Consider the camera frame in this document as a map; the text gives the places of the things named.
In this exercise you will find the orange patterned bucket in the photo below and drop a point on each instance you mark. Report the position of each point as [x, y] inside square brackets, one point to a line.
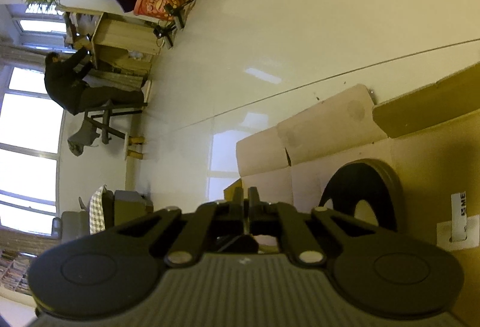
[156, 8]

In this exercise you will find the white paper label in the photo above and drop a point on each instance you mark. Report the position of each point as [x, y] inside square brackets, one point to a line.
[454, 232]

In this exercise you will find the black white shoe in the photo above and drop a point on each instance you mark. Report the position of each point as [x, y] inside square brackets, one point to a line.
[369, 182]

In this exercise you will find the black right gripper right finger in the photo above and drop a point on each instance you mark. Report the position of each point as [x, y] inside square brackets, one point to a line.
[283, 222]

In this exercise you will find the wooden side shelf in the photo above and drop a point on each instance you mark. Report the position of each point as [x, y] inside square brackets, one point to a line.
[118, 41]

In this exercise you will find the flattened brown cardboard sheet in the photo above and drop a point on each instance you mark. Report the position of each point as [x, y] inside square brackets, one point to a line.
[429, 136]

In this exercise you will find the seated person in black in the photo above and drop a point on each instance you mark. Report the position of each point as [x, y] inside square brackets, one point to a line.
[67, 87]

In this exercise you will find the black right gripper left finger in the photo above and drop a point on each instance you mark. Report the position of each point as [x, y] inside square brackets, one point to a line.
[205, 230]

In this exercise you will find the black tripod stand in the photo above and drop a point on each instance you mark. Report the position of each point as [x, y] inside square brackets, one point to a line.
[179, 14]

